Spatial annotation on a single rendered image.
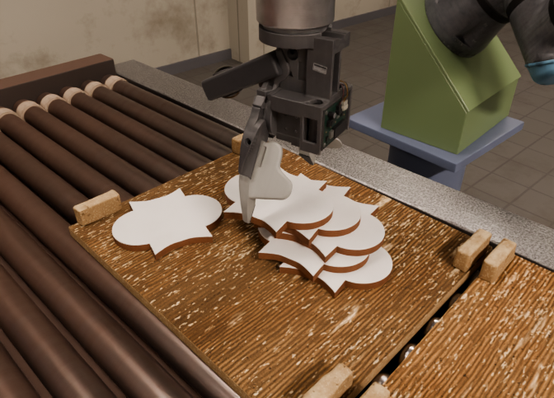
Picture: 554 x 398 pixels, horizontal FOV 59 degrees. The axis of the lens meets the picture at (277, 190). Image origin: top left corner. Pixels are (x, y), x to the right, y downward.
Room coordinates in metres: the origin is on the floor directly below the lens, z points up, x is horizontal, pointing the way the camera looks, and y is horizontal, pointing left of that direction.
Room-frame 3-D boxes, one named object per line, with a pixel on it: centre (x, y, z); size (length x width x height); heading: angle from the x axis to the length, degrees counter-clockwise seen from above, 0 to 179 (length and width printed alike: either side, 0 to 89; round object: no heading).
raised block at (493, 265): (0.43, -0.25, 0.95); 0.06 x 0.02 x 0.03; 136
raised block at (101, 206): (0.53, 0.24, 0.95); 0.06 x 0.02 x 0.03; 135
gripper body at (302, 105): (0.48, -0.02, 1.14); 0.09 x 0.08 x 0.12; 58
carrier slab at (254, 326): (0.49, 0.00, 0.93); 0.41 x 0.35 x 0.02; 45
